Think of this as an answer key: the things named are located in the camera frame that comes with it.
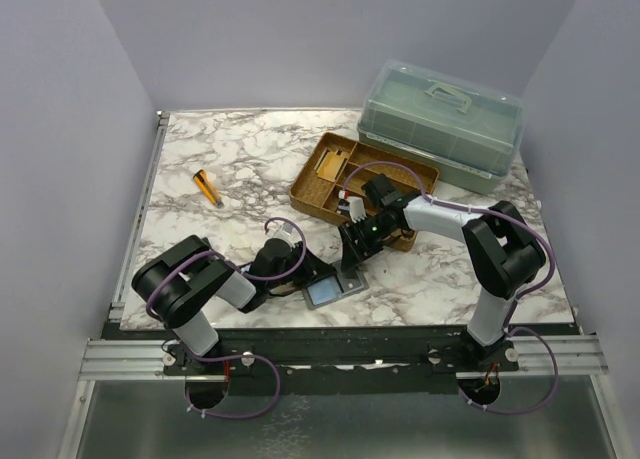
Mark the orange utility knife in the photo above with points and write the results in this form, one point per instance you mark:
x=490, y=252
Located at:
x=207, y=188

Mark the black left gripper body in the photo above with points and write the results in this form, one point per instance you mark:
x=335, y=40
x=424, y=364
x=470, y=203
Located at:
x=296, y=254

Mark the yellow cards in tray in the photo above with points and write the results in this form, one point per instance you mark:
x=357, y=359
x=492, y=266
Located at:
x=330, y=164

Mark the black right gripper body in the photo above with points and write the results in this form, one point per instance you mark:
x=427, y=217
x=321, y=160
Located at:
x=370, y=233

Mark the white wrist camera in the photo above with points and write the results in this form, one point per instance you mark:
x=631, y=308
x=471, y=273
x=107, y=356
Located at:
x=351, y=206
x=285, y=232

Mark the grey card holder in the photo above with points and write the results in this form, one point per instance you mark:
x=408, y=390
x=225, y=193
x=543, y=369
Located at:
x=324, y=292

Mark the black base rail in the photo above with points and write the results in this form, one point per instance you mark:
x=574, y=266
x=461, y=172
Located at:
x=308, y=361

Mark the woven wicker divided tray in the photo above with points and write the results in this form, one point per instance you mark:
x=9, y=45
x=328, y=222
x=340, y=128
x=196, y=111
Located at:
x=319, y=198

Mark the clear green plastic toolbox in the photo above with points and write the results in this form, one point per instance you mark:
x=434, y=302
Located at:
x=469, y=132

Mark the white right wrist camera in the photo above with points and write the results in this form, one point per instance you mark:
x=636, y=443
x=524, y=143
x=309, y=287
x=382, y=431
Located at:
x=351, y=206

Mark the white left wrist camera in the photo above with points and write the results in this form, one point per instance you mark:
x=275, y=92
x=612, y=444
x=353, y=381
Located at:
x=285, y=232

